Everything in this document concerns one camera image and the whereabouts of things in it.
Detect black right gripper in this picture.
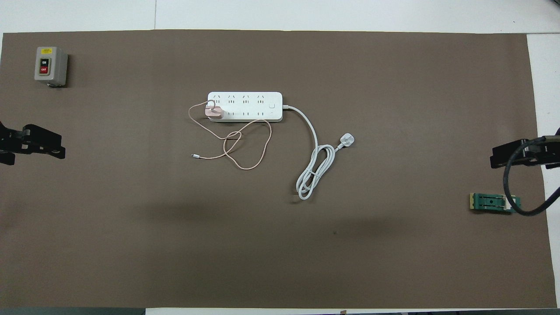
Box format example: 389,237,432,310
490,135,560,169

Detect white power strip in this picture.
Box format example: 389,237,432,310
207,91,284,123

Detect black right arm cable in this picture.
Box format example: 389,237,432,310
503,135,560,216

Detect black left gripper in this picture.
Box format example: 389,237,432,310
0,122,66,166

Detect white power cord with plug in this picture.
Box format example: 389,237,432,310
282,104,355,201

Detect pink charging cable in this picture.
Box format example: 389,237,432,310
188,100,273,171

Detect green clip block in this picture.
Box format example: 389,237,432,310
469,192,522,214

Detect brown table mat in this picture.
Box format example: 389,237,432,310
0,29,552,309

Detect grey on-off switch box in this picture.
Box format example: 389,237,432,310
34,46,69,88

